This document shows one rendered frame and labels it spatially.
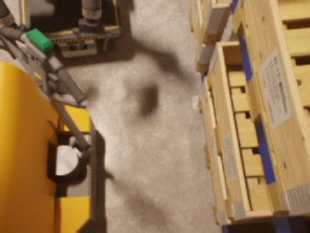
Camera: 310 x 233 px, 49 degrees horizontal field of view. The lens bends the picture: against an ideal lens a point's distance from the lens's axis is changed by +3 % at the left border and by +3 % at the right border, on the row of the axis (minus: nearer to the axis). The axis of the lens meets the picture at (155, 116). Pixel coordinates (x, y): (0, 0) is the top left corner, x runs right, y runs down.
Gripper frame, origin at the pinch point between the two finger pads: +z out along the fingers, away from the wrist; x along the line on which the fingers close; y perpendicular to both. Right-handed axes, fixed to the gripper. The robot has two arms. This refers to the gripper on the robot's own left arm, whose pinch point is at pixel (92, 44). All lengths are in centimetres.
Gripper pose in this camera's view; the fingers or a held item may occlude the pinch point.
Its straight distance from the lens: 188.1
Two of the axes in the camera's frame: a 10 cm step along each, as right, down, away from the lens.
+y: 0.4, 7.2, -6.9
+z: -1.2, 6.9, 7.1
